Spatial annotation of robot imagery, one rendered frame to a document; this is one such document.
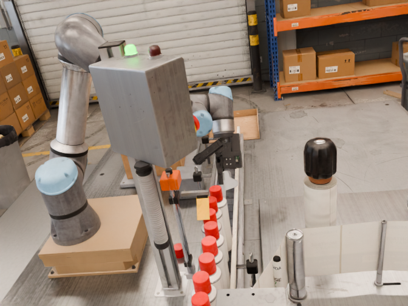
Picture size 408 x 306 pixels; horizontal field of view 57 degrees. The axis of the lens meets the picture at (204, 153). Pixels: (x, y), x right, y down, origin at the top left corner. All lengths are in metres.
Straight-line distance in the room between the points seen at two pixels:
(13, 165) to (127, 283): 2.45
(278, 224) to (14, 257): 0.89
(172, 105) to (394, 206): 0.82
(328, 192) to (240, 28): 4.27
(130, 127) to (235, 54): 4.55
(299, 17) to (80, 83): 3.63
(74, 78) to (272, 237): 0.74
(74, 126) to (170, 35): 4.09
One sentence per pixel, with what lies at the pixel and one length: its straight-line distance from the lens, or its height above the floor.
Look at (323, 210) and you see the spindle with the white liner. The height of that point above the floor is 0.99.
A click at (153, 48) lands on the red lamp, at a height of 1.49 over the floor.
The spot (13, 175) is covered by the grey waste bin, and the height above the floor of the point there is 0.27.
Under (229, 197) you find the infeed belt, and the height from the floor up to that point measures 0.88.
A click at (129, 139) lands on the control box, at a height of 1.33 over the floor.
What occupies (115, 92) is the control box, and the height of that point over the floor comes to 1.43.
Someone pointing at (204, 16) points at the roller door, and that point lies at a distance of 5.14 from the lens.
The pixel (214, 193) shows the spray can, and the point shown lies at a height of 1.08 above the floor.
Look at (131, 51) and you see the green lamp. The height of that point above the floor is 1.49.
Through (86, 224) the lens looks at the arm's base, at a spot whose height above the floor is 0.97.
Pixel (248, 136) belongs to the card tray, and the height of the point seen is 0.83.
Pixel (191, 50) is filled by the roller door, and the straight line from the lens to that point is 5.24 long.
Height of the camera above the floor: 1.62
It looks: 27 degrees down
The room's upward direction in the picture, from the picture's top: 9 degrees counter-clockwise
